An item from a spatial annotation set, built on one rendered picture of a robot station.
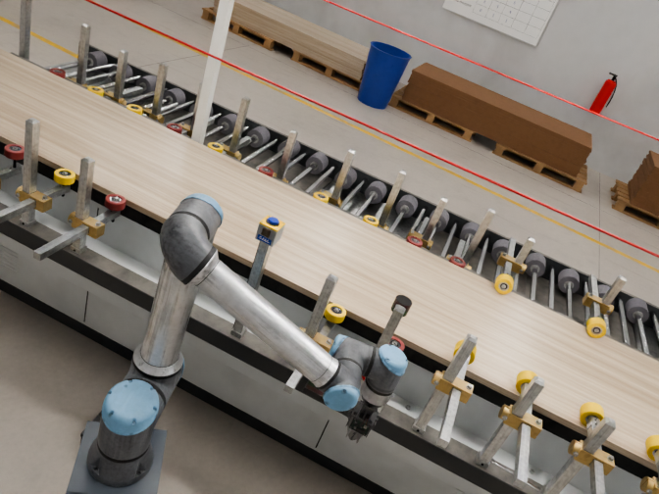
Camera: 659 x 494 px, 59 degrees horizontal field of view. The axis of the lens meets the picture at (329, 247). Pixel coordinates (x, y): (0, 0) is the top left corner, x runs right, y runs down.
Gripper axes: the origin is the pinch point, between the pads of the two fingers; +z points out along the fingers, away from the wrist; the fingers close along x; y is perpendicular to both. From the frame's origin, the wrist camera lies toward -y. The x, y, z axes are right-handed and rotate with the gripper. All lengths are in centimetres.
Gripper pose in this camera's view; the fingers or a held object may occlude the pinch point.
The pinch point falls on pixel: (353, 434)
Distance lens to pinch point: 193.8
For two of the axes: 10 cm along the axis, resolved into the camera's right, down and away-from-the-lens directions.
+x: 8.9, 4.4, -1.5
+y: -3.3, 3.9, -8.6
